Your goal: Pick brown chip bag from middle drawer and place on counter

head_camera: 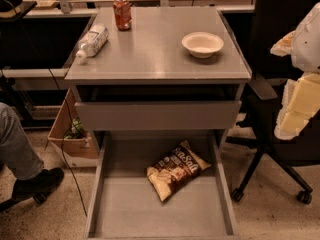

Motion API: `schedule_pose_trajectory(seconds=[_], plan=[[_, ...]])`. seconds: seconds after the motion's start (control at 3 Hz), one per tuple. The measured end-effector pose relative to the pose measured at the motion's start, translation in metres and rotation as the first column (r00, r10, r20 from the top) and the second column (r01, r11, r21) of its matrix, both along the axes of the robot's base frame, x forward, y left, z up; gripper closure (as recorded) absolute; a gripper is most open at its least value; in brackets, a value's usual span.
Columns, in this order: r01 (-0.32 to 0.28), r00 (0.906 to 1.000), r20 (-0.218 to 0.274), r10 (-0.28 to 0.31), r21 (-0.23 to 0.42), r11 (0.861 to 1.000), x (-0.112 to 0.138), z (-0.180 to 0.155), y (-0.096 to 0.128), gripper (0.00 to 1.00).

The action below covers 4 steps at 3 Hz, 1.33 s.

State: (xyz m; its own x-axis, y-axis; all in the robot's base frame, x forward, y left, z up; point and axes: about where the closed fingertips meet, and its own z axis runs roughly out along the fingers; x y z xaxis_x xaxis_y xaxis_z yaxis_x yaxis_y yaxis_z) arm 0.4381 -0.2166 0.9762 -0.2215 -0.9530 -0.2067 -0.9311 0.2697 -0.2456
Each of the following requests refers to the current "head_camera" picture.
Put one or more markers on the brown chip bag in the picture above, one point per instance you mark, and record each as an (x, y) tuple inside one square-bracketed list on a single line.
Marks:
[(175, 169)]

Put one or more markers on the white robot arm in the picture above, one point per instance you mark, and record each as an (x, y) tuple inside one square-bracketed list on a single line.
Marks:
[(301, 97)]

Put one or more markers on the grey drawer cabinet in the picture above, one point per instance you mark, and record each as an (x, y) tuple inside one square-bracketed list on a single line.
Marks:
[(149, 64)]

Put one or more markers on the closed top drawer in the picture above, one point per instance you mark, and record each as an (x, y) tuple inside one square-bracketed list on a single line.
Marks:
[(202, 115)]

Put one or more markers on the white paper bowl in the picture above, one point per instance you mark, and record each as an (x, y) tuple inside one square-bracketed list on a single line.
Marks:
[(202, 44)]

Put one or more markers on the green item in box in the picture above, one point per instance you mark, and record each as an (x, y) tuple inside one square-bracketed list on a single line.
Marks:
[(76, 130)]

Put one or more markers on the cardboard box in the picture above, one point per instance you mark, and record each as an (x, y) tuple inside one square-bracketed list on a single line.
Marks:
[(75, 152)]

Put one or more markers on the clear plastic water bottle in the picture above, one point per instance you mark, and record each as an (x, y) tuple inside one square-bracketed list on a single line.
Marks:
[(91, 43)]

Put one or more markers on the orange soda can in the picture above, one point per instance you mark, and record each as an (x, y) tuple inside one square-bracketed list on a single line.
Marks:
[(122, 13)]

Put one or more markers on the black shoe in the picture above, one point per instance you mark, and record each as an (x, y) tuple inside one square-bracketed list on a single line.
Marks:
[(45, 181)]

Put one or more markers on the person leg in jeans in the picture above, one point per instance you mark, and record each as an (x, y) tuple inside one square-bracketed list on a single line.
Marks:
[(16, 152)]

